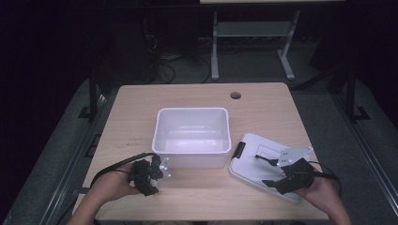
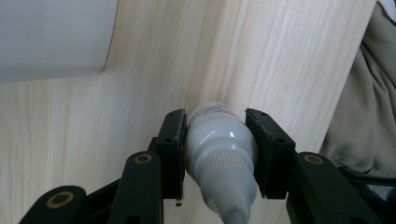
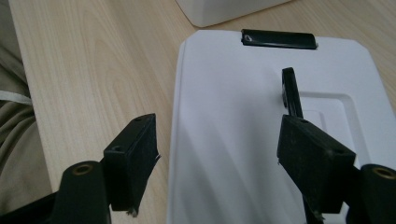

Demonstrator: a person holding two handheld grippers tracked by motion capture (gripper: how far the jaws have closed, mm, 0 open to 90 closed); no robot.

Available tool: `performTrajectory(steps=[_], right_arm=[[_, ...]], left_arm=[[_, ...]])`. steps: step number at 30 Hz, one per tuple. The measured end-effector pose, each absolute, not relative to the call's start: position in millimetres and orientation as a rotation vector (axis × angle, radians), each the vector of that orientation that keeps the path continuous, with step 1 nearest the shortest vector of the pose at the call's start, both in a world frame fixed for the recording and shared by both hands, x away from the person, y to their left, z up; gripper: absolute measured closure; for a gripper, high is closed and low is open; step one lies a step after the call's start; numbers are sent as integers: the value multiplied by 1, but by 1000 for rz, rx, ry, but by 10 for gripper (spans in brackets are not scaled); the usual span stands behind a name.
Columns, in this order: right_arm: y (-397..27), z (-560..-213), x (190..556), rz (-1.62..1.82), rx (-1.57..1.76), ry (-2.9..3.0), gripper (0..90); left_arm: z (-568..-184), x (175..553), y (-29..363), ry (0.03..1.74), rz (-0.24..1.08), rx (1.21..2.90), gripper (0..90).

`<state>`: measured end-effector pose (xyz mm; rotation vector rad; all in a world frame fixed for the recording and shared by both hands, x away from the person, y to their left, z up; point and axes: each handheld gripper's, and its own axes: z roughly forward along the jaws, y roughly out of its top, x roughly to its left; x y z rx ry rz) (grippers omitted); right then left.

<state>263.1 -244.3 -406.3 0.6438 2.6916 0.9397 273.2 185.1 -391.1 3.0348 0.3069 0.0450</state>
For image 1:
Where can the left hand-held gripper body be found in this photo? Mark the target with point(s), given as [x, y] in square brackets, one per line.
[144, 172]

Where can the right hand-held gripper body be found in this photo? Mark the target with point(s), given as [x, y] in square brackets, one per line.
[297, 176]

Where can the white plastic storage box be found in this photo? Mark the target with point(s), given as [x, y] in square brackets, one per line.
[192, 137]

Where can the person's left hand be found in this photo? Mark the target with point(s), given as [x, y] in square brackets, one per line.
[114, 184]

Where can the person's right hand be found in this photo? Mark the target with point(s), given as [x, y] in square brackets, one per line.
[324, 195]

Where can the grey metal framed desk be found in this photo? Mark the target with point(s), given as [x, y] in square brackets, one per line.
[250, 29]

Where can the black rail bracket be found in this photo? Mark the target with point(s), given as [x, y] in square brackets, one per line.
[93, 145]

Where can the aluminium floor rail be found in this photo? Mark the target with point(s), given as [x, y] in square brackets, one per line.
[366, 150]
[72, 162]

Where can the black metal stand post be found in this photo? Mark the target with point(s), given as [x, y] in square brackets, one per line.
[93, 93]
[351, 93]

